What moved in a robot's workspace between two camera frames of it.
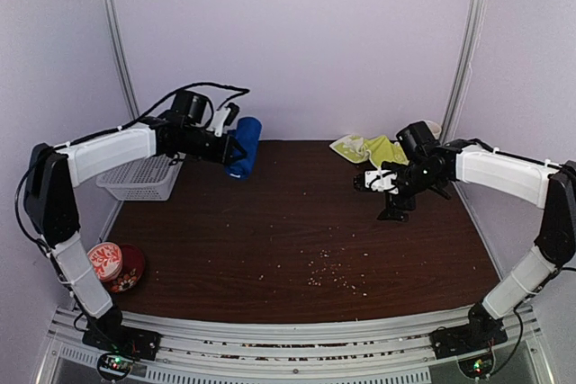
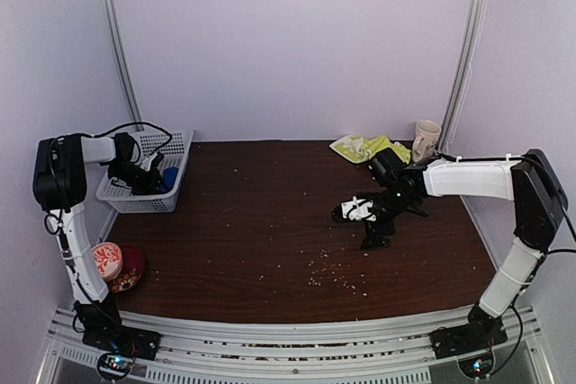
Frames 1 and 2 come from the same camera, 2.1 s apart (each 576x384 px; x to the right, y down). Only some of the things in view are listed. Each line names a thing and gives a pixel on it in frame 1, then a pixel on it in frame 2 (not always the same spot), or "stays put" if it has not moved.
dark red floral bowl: [133, 263] stays put
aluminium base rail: [376, 353] stays put
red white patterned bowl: [106, 259] stays put
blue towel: [247, 133] -> [169, 174]
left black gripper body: [194, 146] -> [143, 185]
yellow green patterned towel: [380, 149] stays put
